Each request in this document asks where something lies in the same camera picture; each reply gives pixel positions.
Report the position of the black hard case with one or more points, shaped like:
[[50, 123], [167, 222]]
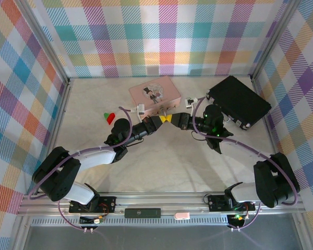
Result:
[[240, 99]]

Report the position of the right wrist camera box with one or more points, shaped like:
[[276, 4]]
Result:
[[190, 102]]

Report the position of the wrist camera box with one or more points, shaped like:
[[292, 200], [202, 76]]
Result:
[[190, 102], [141, 110]]

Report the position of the aluminium frame rail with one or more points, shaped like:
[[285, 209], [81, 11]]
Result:
[[159, 200]]

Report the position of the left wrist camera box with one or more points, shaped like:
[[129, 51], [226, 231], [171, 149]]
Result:
[[141, 110]]

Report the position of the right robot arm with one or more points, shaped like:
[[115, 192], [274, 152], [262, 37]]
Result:
[[271, 182]]

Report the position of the aluminium frame post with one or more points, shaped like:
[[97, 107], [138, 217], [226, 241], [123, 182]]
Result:
[[47, 39], [274, 39]]

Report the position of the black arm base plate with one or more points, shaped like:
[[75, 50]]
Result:
[[107, 203], [216, 203]]

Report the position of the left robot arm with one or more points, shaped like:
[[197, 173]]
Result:
[[62, 177]]

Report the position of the pink tin box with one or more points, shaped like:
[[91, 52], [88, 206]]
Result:
[[156, 93]]

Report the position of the pink white small item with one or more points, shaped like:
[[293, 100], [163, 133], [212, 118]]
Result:
[[182, 215]]

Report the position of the black rectangular device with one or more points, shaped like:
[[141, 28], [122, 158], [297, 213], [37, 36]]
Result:
[[143, 213]]

